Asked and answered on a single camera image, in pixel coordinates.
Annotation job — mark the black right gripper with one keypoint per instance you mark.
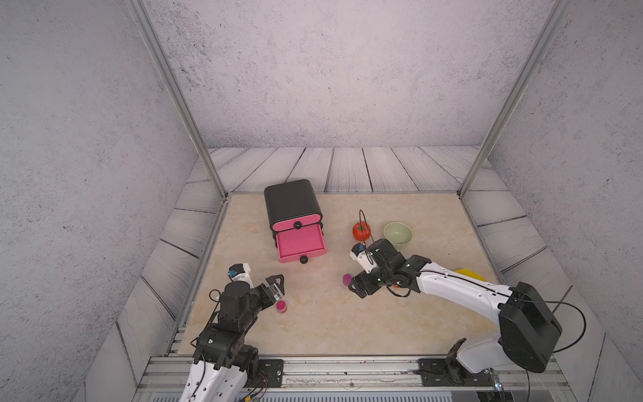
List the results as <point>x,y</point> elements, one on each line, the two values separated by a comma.
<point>367,289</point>

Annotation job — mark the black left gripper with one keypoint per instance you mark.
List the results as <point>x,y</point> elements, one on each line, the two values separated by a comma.
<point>278,292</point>

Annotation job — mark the magenta paint can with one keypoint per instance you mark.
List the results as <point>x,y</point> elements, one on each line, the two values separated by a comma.
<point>281,306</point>

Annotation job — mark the black pink drawer cabinet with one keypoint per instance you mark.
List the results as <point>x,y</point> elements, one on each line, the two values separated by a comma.
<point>296,221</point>

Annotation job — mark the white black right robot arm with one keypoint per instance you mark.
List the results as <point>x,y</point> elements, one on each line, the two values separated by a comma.
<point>527,330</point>

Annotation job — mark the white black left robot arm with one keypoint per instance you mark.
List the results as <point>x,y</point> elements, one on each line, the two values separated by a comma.
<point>225,367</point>

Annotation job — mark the green bowl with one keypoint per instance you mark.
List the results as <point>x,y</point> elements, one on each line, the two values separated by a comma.
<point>398,233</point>

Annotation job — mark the red tomato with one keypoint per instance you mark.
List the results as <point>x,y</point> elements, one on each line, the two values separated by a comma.
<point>362,231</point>

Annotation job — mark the yellow banana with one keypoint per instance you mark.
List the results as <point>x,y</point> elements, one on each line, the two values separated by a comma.
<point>471,274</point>

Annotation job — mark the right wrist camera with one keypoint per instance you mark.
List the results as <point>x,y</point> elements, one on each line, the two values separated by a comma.
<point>363,257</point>

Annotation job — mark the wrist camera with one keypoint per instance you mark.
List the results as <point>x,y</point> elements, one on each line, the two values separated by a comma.
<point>363,257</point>
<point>241,272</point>

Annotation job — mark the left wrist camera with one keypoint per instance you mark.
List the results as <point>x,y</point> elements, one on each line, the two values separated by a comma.
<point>241,272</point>

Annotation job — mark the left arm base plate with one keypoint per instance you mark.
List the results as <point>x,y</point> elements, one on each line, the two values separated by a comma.
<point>265,373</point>

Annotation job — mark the aluminium front rail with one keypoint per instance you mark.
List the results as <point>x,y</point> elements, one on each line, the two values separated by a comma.
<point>397,373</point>

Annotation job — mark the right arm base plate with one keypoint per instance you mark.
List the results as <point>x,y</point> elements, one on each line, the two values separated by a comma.
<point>441,372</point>

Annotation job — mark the right metal frame post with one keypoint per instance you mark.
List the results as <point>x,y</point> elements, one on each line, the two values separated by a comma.
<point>530,65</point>

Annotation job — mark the metal frame post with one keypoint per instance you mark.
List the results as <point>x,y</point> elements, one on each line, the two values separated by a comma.
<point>530,65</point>
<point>159,58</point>

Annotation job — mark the left metal frame post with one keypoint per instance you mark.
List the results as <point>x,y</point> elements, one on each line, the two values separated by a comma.
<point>159,58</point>

